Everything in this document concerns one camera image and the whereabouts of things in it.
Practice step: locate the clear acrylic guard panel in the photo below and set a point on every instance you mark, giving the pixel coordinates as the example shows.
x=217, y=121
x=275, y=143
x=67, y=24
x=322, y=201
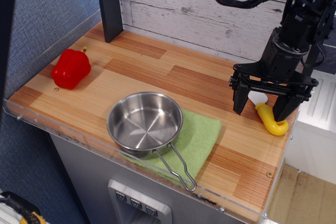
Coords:
x=236, y=169

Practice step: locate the silver dispenser button panel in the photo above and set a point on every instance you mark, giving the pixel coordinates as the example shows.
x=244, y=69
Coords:
x=133, y=206

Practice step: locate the red toy bell pepper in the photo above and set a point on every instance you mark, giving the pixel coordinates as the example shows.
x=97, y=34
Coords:
x=71, y=68

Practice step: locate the white ridged side counter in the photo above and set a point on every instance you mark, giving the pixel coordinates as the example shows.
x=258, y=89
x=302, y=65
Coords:
x=312, y=145

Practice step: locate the green microfiber cloth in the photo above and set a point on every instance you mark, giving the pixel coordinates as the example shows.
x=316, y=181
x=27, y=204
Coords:
x=194, y=143

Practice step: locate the yellow handled toy knife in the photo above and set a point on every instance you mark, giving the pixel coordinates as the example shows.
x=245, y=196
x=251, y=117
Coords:
x=266, y=114

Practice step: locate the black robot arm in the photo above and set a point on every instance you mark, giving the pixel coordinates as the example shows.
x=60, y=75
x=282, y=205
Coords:
x=294, y=28

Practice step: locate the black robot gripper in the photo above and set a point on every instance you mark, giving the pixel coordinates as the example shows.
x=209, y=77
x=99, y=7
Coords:
x=275, y=73

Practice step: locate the grey toy cabinet front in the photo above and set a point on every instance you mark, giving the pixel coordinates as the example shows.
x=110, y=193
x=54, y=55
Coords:
x=90, y=174

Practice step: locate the yellow and black object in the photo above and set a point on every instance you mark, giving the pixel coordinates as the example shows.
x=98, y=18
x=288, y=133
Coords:
x=15, y=209

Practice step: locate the stainless steel pan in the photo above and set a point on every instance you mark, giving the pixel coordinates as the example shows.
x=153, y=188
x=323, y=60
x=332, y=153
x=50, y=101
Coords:
x=147, y=123

